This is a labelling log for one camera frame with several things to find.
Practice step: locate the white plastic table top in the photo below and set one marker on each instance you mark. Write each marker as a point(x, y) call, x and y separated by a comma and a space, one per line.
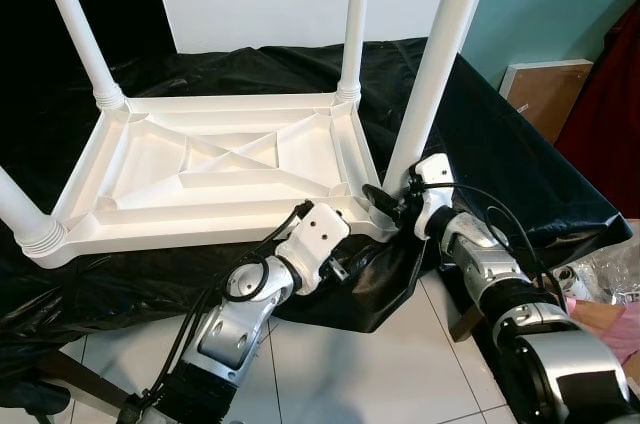
point(150, 159)

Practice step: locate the brown wooden table leg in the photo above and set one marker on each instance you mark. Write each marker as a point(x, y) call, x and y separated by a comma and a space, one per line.
point(90, 376)
point(465, 324)

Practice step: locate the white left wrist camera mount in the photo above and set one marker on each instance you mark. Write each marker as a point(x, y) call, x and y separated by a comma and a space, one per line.
point(320, 234)

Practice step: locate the brown board with white frame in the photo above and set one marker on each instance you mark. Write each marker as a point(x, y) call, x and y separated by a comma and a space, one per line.
point(550, 94)

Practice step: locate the black plastic table cover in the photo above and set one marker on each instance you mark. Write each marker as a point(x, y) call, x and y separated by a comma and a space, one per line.
point(520, 154)

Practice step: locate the black chair base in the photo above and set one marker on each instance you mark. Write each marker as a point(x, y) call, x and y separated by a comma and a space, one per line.
point(35, 396)

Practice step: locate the dark red fabric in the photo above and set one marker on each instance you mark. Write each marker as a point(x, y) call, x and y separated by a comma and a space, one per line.
point(610, 114)

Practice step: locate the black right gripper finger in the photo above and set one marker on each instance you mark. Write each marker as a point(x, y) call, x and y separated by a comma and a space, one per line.
point(378, 199)

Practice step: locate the clear plastic bag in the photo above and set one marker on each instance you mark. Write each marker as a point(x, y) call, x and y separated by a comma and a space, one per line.
point(610, 264)

